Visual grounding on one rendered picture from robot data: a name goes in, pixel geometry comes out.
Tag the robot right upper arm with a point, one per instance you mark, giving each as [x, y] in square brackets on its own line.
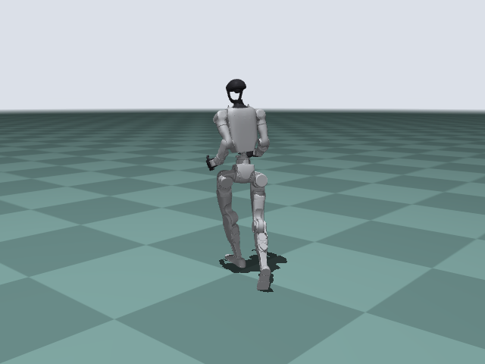
[263, 141]

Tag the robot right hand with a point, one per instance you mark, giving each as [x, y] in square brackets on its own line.
[249, 154]

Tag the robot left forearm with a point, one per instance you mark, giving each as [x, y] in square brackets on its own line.
[222, 154]

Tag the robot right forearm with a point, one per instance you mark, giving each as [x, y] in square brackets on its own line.
[260, 151]

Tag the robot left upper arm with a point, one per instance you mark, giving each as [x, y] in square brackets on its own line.
[220, 120]

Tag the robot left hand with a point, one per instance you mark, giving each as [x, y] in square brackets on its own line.
[208, 163]

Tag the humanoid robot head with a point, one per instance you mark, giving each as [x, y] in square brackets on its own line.
[236, 86]

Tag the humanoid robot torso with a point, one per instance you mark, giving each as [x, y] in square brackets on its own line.
[242, 124]

